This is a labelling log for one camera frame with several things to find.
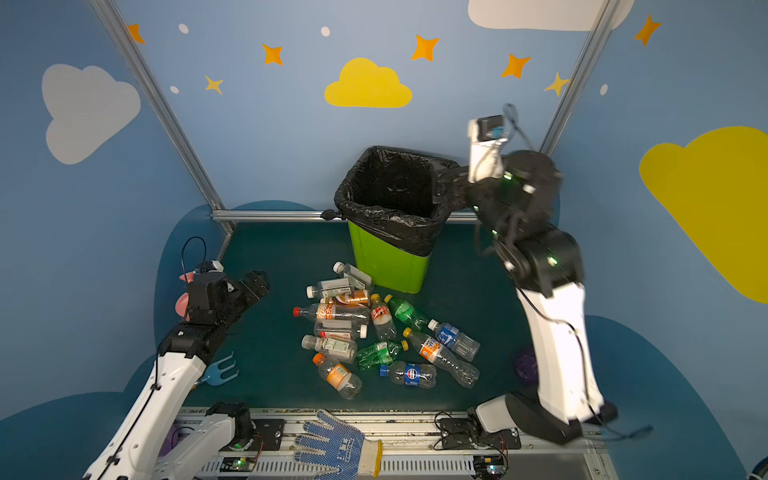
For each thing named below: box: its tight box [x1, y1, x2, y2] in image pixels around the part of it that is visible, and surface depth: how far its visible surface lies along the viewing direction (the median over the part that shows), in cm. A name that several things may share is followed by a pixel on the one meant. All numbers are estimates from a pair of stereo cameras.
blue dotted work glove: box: [294, 410, 383, 480], surface depth 73 cm
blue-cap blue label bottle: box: [427, 319, 481, 362], surface depth 88 cm
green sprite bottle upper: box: [384, 294, 429, 330], surface depth 94 cm
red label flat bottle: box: [315, 317, 368, 340], surface depth 90 cm
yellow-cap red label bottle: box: [370, 293, 397, 342], surface depth 93 cm
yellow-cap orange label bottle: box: [403, 327, 481, 389], surface depth 86 cm
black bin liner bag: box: [320, 146, 460, 257], surface depth 83 cm
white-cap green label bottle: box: [301, 334, 358, 364], surface depth 86 cm
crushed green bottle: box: [357, 341, 400, 369], surface depth 88 cm
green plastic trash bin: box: [348, 221, 432, 294], surface depth 92 cm
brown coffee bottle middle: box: [336, 290, 369, 307], surface depth 97 cm
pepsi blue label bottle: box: [379, 360, 437, 389], surface depth 82 cm
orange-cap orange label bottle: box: [312, 353, 363, 400], surface depth 81 cm
